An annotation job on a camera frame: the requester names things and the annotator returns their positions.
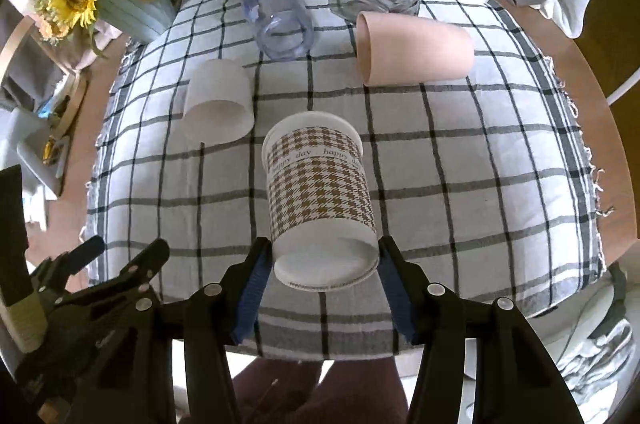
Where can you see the pink cup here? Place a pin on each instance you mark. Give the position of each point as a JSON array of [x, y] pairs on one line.
[[415, 51]]

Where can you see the pale blue ribbed vase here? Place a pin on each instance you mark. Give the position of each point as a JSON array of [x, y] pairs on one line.
[[135, 8]]

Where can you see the person's dark red pants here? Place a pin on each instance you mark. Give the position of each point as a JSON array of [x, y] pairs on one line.
[[310, 394]]

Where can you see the clear plastic cup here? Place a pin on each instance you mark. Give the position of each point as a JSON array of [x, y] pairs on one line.
[[277, 16]]

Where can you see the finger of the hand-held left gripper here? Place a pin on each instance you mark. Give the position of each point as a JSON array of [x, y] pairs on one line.
[[86, 251], [147, 256]]

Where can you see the checked tablecloth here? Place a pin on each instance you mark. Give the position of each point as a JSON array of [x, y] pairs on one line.
[[475, 163]]

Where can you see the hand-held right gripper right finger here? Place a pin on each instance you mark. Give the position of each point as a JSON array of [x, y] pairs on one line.
[[398, 299]]

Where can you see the crumpled grey white cloth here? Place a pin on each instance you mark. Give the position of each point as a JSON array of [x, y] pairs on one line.
[[595, 349]]

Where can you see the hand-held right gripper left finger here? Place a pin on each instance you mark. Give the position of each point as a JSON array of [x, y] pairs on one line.
[[249, 296]]

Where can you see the white plastic object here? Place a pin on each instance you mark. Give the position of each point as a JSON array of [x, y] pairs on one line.
[[35, 153]]

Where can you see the white paper cup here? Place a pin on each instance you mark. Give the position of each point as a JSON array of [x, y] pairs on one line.
[[217, 103]]

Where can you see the brown houndstooth paper cup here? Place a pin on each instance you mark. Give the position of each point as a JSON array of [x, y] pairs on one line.
[[320, 199]]

